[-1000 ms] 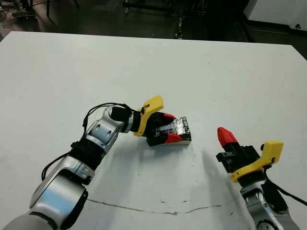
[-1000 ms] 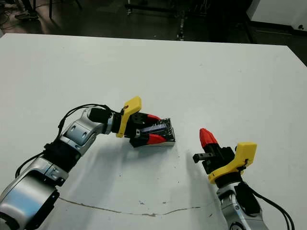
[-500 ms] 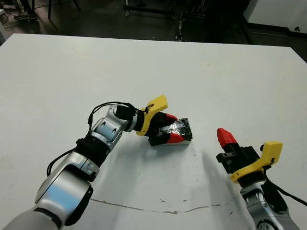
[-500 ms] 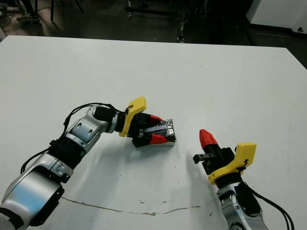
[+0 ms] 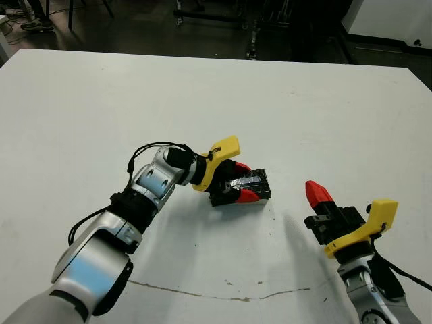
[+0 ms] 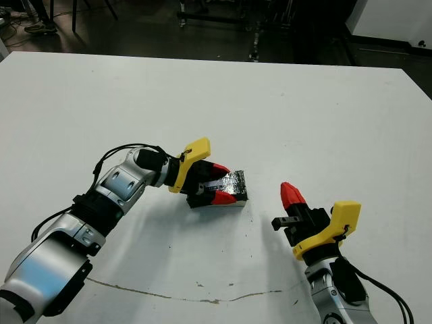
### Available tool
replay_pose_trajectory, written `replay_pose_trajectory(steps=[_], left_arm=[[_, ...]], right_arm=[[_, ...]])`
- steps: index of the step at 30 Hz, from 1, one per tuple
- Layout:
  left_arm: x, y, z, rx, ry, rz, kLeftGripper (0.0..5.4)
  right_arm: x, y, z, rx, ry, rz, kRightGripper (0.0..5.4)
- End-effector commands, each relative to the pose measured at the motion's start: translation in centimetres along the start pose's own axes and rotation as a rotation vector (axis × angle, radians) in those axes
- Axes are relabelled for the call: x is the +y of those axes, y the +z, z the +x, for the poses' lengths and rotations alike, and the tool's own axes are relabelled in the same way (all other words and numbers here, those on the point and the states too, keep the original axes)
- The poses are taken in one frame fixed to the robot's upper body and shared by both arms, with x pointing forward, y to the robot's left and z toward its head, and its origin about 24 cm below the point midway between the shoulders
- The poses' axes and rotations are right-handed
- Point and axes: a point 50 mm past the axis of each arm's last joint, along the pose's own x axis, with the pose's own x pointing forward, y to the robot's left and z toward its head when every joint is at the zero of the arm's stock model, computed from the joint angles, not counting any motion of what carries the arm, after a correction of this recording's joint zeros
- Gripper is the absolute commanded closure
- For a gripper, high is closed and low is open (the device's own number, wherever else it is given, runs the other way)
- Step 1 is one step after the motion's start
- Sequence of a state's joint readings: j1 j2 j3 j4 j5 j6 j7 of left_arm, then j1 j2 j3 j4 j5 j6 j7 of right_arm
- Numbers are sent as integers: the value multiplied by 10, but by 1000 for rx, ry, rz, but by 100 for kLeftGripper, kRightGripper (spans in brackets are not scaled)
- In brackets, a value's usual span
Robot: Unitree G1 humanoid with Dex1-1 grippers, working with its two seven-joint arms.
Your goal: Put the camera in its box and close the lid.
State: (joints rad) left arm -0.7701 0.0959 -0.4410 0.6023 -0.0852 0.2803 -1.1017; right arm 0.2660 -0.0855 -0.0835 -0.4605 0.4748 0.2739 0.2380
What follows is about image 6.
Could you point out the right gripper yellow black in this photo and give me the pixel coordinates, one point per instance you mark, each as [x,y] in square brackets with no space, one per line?
[319,224]

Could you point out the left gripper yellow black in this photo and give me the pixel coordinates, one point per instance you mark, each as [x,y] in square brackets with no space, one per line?
[197,150]

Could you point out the black box lid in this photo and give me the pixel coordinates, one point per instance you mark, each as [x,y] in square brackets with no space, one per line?
[236,184]

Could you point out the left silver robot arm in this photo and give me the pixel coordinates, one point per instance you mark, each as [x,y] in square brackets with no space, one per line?
[44,260]

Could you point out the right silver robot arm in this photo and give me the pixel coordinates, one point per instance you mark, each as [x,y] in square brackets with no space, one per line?
[327,297]

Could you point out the white cabinet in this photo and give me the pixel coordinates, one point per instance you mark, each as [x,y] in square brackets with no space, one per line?
[388,20]

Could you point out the dark sneaker shoe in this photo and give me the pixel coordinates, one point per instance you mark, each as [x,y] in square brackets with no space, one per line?
[42,28]

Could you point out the black metal cart frame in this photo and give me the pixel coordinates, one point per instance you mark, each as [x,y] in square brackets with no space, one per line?
[256,40]

